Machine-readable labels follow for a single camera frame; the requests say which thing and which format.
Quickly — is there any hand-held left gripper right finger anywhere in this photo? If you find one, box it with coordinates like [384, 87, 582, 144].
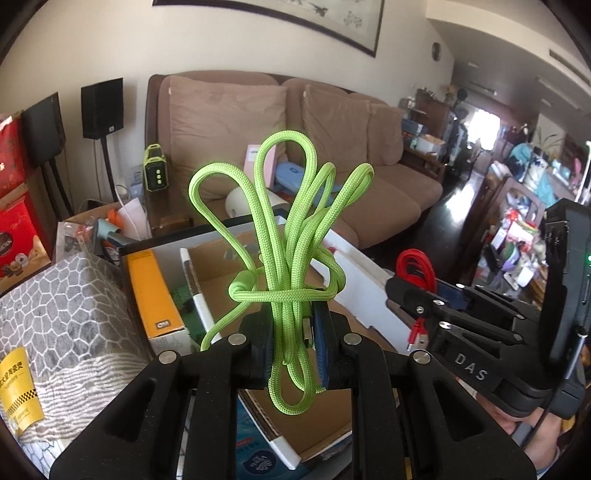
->
[310, 307, 539, 480]

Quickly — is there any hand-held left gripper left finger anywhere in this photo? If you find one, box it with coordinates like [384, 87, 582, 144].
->
[48, 309, 278, 480]

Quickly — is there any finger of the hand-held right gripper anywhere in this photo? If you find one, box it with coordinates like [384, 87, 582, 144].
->
[436, 281, 544, 325]
[385, 276, 527, 348]

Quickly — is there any red charging cable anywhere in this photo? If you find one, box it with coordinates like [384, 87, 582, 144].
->
[396, 248, 437, 352]

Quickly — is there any lime green braided cable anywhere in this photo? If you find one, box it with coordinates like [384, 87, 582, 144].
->
[188, 130, 376, 415]

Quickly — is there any white cardboard box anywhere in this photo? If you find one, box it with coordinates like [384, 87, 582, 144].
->
[179, 228, 358, 469]

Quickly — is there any yellow instruction booklet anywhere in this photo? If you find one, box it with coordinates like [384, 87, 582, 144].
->
[0, 347, 46, 435]

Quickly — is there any person's right hand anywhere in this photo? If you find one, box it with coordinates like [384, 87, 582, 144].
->
[485, 401, 575, 464]

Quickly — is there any white paper bag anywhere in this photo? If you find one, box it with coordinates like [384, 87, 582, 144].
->
[318, 225, 419, 344]

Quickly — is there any cluttered display shelf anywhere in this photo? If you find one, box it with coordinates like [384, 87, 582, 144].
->
[478, 138, 591, 310]

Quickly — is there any blue printed pack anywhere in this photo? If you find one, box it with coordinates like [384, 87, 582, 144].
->
[235, 396, 301, 480]

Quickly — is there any brown sofa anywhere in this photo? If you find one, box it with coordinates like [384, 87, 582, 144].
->
[145, 71, 446, 250]

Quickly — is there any orange white carton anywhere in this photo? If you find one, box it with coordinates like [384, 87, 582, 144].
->
[126, 250, 189, 357]

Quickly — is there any white round device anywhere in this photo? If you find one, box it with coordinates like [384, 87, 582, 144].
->
[225, 186, 303, 221]

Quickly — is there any light blue massager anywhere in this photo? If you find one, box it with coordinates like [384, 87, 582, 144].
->
[276, 159, 309, 192]

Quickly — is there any dark wooden cabinet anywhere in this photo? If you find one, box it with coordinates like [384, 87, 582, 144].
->
[413, 88, 458, 144]

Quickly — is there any white paper sheet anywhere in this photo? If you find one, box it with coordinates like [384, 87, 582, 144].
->
[115, 198, 152, 241]

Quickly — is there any pink card box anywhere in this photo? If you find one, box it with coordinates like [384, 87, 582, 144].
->
[243, 144, 279, 189]

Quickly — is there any teal handheld tool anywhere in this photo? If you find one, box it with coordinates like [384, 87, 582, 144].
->
[95, 217, 139, 247]

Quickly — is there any lime green portable speaker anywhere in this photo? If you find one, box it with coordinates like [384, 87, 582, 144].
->
[143, 144, 170, 192]

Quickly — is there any pale blue box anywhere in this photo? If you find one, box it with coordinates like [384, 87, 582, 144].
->
[127, 170, 145, 204]

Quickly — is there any patterned fleece blanket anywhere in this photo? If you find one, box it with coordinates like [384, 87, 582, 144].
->
[0, 251, 158, 476]

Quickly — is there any clear plastic packet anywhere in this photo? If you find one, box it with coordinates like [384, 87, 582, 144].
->
[55, 220, 101, 265]

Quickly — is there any open cardboard clutter box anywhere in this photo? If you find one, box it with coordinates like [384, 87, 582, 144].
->
[58, 202, 153, 259]

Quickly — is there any red chocolate gift box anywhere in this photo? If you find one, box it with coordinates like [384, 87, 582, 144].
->
[0, 182, 52, 282]

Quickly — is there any black speaker on stand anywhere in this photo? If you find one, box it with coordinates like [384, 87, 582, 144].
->
[81, 78, 125, 206]
[21, 91, 77, 222]

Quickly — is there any dark red tea gift bag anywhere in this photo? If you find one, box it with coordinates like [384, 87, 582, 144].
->
[0, 113, 33, 197]

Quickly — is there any framed ink painting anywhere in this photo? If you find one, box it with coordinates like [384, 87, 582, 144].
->
[152, 0, 386, 58]

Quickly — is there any white charging cable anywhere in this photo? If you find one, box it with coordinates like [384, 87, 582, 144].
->
[115, 184, 136, 217]

